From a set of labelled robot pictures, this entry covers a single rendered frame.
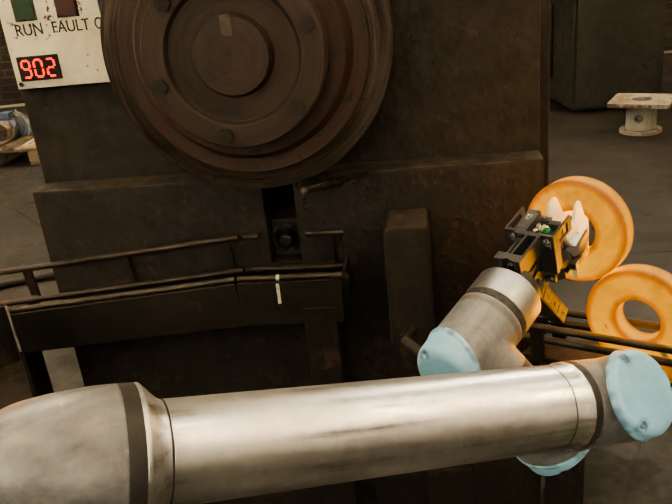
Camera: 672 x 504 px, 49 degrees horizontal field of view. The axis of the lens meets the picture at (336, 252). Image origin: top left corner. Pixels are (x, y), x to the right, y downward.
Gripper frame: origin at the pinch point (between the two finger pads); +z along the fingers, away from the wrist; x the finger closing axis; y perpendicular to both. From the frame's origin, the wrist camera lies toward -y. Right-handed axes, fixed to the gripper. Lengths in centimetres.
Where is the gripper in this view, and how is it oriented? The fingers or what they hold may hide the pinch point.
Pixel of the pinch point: (578, 217)
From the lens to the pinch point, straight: 114.0
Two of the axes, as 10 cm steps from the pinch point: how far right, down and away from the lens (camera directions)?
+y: -2.8, -7.8, -5.6
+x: -7.5, -1.9, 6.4
